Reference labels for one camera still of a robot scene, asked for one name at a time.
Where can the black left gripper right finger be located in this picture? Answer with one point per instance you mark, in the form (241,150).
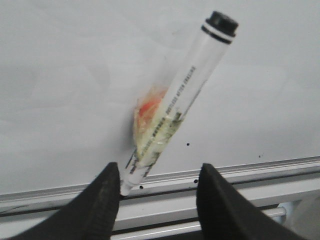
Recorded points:
(224,214)

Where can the white whiteboard with aluminium frame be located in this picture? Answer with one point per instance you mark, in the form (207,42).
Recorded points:
(71,72)

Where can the white marker with black cap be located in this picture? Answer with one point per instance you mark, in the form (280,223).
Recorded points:
(159,114)

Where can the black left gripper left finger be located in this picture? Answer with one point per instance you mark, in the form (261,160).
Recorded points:
(89,216)

